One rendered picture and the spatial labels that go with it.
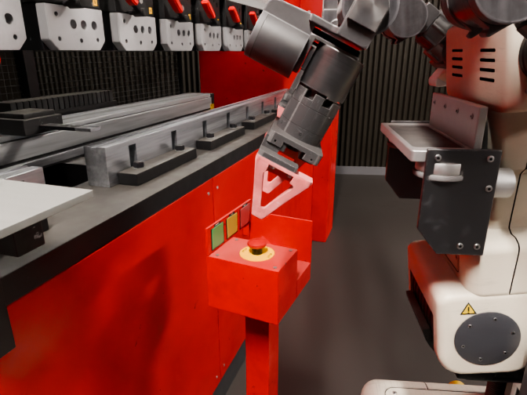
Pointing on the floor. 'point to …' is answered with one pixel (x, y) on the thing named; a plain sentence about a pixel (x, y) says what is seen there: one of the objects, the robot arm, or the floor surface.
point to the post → (27, 74)
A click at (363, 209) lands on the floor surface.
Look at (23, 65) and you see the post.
